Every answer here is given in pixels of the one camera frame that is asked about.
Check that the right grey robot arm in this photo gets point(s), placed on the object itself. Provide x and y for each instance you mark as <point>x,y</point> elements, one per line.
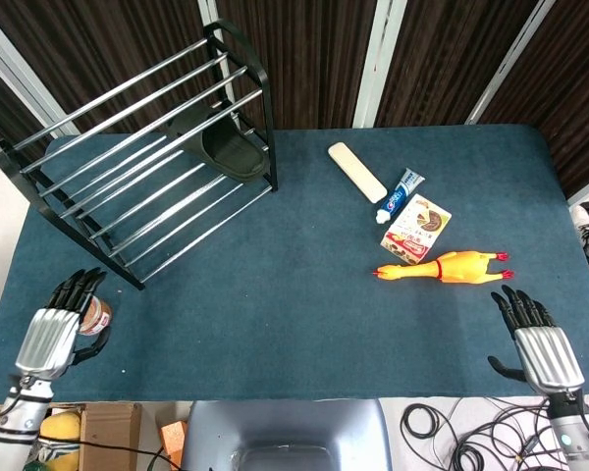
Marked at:
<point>572,436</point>

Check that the black sandal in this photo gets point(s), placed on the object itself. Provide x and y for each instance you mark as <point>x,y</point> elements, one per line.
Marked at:
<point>230,152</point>

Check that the blue white toothpaste tube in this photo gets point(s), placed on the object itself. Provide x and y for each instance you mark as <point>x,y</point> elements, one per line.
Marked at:
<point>397,198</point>

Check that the grey plastic chair seat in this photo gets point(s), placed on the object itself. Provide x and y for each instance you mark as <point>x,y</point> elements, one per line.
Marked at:
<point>284,422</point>

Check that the brown cardboard box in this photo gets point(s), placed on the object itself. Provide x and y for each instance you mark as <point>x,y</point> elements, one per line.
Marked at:
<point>113,427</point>

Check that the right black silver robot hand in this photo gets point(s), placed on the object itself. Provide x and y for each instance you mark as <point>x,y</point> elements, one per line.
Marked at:
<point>547,358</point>

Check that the orange block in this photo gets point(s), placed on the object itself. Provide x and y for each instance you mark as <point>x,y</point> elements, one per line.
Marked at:
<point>172,434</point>

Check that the cream oblong case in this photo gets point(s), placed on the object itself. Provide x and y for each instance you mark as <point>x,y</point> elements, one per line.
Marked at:
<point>356,171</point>

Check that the round can with brown lid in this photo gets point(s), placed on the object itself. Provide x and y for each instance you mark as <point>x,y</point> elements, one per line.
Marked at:
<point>99,316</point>

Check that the yellow plush toy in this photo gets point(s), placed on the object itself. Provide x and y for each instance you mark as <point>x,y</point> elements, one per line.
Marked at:
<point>61,427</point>

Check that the cookie box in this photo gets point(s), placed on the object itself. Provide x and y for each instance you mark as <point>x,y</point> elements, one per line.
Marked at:
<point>419,225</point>

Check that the yellow rubber chicken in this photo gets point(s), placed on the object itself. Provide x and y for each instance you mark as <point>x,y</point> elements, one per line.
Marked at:
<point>456,267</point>

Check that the black chrome shoe rack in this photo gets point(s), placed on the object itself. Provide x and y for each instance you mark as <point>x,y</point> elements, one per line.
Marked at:
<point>270,122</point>

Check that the brown slatted partition screen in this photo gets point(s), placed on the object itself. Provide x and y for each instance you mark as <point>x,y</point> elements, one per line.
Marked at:
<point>324,49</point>

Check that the blue table cloth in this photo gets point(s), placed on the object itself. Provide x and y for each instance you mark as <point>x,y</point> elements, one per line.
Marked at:
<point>299,319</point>

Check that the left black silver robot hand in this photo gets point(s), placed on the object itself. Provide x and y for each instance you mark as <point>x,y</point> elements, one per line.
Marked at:
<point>46,341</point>

